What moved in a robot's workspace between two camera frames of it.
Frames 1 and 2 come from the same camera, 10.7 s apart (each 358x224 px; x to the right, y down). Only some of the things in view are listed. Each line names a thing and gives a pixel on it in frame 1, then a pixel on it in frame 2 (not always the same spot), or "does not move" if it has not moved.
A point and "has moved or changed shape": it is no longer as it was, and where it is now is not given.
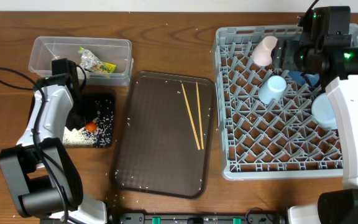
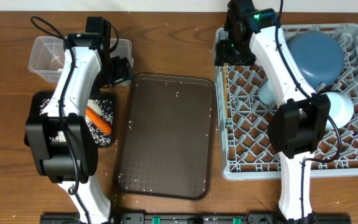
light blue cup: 272,89 does not move
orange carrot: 91,127 has moved or changed shape
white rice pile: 100,137 has moved or changed shape
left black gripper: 94,112 -> 125,71
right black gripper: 284,54 -> 222,55
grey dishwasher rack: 266,124 does not move
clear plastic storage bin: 44,50 does not move
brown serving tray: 156,151 does not move
